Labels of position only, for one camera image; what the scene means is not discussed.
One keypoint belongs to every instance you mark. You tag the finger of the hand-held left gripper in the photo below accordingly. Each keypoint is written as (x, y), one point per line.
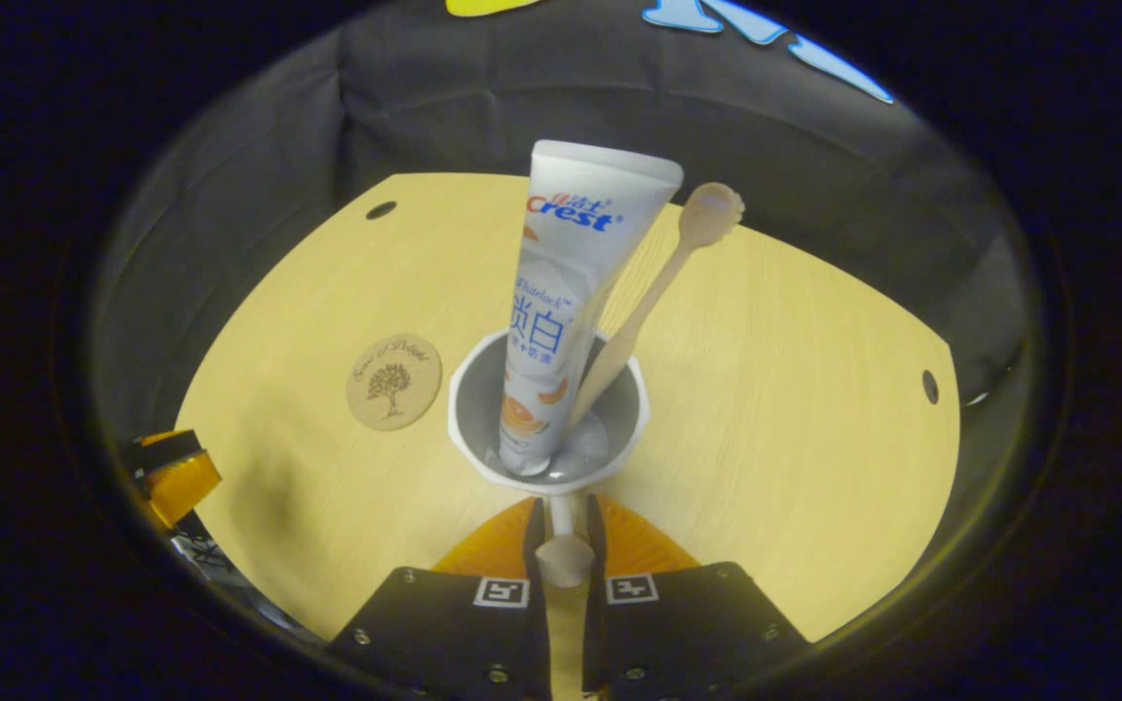
(181, 477)

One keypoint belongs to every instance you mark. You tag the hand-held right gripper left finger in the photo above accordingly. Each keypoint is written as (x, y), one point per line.
(534, 633)

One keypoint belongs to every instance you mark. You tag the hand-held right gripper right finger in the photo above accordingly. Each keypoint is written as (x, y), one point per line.
(595, 633)

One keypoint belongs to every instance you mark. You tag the white cup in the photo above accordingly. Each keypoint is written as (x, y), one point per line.
(476, 409)

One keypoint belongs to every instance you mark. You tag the round wooden coaster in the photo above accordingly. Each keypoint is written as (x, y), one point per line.
(393, 382)

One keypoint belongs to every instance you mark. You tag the beige toothbrush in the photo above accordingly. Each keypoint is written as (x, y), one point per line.
(654, 292)

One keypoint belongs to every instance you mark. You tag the white toothpaste tube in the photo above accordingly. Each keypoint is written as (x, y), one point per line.
(571, 263)

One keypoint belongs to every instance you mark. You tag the light wooden desktop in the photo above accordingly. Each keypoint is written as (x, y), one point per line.
(775, 409)

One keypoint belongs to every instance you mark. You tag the black backdrop cloth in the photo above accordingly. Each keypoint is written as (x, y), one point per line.
(425, 107)

